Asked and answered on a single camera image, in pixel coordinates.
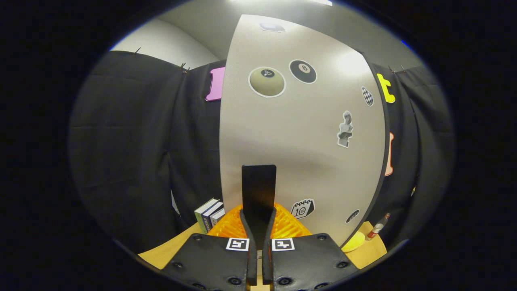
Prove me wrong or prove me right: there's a beige shoe cabinet door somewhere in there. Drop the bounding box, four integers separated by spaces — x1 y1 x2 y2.
219 14 390 249

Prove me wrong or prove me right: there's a green and white book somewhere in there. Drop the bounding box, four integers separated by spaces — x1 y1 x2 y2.
194 198 219 234

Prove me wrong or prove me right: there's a small plastic bottle red label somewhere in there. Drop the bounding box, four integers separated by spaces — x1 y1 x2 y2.
366 213 391 241

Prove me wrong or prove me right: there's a dark blue book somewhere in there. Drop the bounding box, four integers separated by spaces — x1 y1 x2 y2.
201 202 224 233

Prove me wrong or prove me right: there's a black cabinet door handle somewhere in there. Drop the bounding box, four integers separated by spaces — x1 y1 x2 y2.
242 164 277 239

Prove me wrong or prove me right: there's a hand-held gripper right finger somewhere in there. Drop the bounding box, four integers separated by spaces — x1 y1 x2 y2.
262 202 360 291

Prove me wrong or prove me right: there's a yellow round soft toy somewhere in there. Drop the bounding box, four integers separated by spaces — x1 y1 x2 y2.
341 230 366 253

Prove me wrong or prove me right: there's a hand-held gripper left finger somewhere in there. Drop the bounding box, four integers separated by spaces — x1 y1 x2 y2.
162 204 258 291

